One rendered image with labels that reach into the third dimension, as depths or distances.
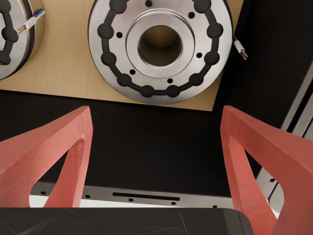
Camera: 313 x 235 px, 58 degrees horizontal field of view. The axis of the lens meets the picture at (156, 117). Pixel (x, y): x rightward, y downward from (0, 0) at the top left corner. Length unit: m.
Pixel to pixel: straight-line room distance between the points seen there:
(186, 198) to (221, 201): 0.02
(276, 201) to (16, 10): 0.21
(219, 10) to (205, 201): 0.13
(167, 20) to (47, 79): 0.13
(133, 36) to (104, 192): 0.11
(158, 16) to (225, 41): 0.05
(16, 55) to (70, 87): 0.06
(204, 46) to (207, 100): 0.07
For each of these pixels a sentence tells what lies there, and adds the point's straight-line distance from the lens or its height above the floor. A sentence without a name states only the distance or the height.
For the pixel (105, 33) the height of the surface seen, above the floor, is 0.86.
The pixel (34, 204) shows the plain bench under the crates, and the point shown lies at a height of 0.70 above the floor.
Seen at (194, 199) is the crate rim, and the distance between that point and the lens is 0.20.
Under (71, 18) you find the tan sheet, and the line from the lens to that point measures 0.24.
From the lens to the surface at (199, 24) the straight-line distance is 0.20.
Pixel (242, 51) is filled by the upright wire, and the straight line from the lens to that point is 0.20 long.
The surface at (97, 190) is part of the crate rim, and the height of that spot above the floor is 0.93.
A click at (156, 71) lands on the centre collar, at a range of 0.21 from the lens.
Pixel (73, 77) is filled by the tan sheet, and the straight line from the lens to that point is 0.26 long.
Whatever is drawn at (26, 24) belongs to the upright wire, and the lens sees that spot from 0.21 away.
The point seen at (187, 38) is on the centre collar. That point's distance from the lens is 0.20.
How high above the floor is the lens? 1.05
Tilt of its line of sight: 54 degrees down
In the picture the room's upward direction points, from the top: 180 degrees counter-clockwise
